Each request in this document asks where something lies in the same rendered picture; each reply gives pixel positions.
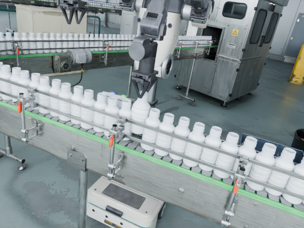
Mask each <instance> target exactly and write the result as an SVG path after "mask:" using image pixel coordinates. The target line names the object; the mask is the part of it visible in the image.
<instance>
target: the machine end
mask: <svg viewBox="0 0 304 228"><path fill-rule="evenodd" d="M288 2H289V0H211V5H212V12H211V15H210V18H209V21H208V24H207V27H206V28H198V32H197V36H212V39H215V38H216V39H220V40H216V43H219V44H218V49H217V53H216V56H212V57H200V58H199V59H196V60H195V66H194V70H193V74H192V79H191V83H190V89H193V90H195V91H198V92H201V93H203V94H206V95H209V96H212V97H214V98H217V99H219V100H222V101H224V104H221V106H222V107H227V105H225V102H229V101H231V100H233V99H235V100H239V101H240V100H241V99H240V98H239V97H240V96H243V95H245V94H248V95H252V94H251V92H252V91H254V90H256V89H257V86H258V85H259V79H260V77H261V73H262V70H263V67H264V65H266V63H265V62H266V59H267V58H270V56H268V52H269V50H270V49H271V43H272V40H273V37H274V35H275V32H276V28H277V25H278V22H279V20H280V17H282V14H281V13H282V10H283V6H285V7H286V6H287V5H288ZM212 45H216V44H212ZM192 62H193V58H191V59H183V60H179V61H178V66H177V71H176V75H175V76H174V77H175V83H177V84H178V87H176V89H178V90H181V88H180V85H181V86H185V87H187V86H188V81H189V77H190V71H191V66H192Z"/></svg>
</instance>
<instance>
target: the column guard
mask: <svg viewBox="0 0 304 228"><path fill-rule="evenodd" d="M303 81H304V44H302V47H301V49H300V52H299V54H298V57H297V59H296V62H295V65H294V68H293V70H292V73H291V76H290V78H289V80H288V82H290V83H293V84H298V85H303V84H302V83H303Z"/></svg>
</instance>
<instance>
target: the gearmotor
mask: <svg viewBox="0 0 304 228"><path fill-rule="evenodd" d="M91 60H92V54H91V52H90V51H89V50H88V49H83V50H80V49H75V50H67V51H66V53H65V54H55V55H53V61H54V66H53V67H54V73H57V72H59V73H64V72H71V65H72V64H81V65H82V69H81V79H80V81H81V80H82V72H83V65H84V64H83V63H90V62H91ZM80 81H79V82H78V83H77V84H79V83H80ZM77 84H75V85H77ZM75 85H72V86H71V87H73V86H75Z"/></svg>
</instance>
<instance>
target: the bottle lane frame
mask: <svg viewBox="0 0 304 228"><path fill-rule="evenodd" d="M33 120H35V121H37V127H35V128H33V129H31V130H29V133H28V137H31V136H33V135H34V129H37V132H38V135H36V136H35V137H33V138H31V139H30V141H29V142H28V143H27V144H28V145H30V146H33V147H35V148H38V149H40V150H42V151H45V152H47V153H50V154H52V155H54V156H57V157H59V158H61V159H64V160H66V161H67V151H68V150H70V149H72V150H75V151H77V152H80V153H83V154H84V155H85V157H86V169H87V170H90V171H92V172H95V173H97V174H99V175H102V176H104V177H107V174H108V172H109V168H108V165H109V158H110V146H109V140H107V139H104V138H103V137H98V136H96V135H95V134H91V133H88V132H87V131H86V132H85V131H82V130H80V128H79V129H77V128H74V127H73V126H68V125H66V123H60V122H58V121H55V120H52V119H49V118H46V117H45V116H41V115H39V114H35V113H33V112H32V111H31V112H30V111H27V110H26V109H25V121H26V129H30V128H32V127H33V126H34V125H33ZM21 129H22V122H21V113H18V109H17V107H16V106H14V105H11V104H8V103H6V102H3V101H2V100H1V101H0V133H2V134H4V135H7V136H9V137H11V138H14V139H16V140H19V141H21V142H22V137H23V134H22V133H21ZM144 152H145V151H143V152H140V151H137V150H136V148H135V149H131V148H129V147H127V145H126V146H123V145H121V144H119V142H118V143H115V150H114V163H116V162H117V161H118V160H119V153H123V154H124V155H123V160H121V161H120V162H122V163H123V166H122V169H120V170H119V171H118V172H117V173H116V174H115V175H116V177H115V178H114V179H112V180H114V181H116V182H118V183H121V184H123V185H126V186H128V187H130V188H133V189H135V190H138V191H140V192H142V193H145V194H147V195H149V196H152V197H154V198H156V199H159V200H161V201H164V202H166V203H169V204H171V205H173V206H175V207H178V208H180V209H183V210H185V211H187V212H190V213H192V214H195V215H197V216H199V217H202V218H204V219H206V220H209V221H211V222H213V223H216V224H218V225H220V223H221V220H222V217H223V214H224V211H225V209H226V206H227V203H228V200H229V197H230V194H231V192H232V189H233V186H234V184H233V183H232V184H231V185H230V184H227V183H225V182H223V180H222V179H221V181H219V180H217V179H214V178H212V175H211V176H210V177H208V176H205V175H202V172H200V173H197V172H195V171H192V170H191V169H192V168H190V169H186V168H183V167H182V165H180V166H178V165H175V164H173V163H172V161H171V162H167V161H164V160H163V157H162V158H161V159H159V158H156V157H154V156H153V155H154V154H153V155H151V156H150V155H148V154H145V153H144ZM107 178H108V177H107ZM236 196H237V197H239V200H238V203H237V204H235V205H234V207H236V208H235V211H234V216H232V217H231V219H230V221H229V222H230V226H228V227H226V228H304V211H302V210H299V209H296V208H294V207H293V205H291V206H287V205H285V204H282V203H281V201H280V200H279V202H277V201H274V200H271V199H269V197H268V196H267V197H263V196H260V195H258V194H257V192H256V191H255V193H252V192H250V191H247V190H245V187H243V189H241V188H239V189H238V191H237V194H236Z"/></svg>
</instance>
